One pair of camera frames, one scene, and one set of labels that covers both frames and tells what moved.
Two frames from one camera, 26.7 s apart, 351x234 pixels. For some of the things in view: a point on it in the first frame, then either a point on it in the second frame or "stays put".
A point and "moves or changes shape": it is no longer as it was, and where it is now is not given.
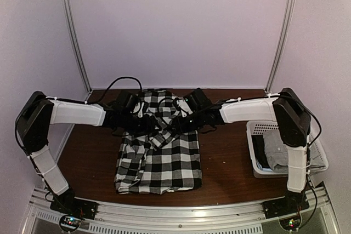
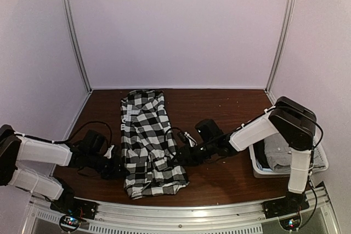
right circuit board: [290, 224] stays put
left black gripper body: [136, 128] to [107, 170]
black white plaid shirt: [165, 162] moves or changes shape
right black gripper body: [191, 125] to [197, 157]
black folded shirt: [259, 148] stays put
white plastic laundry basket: [258, 127] stays put
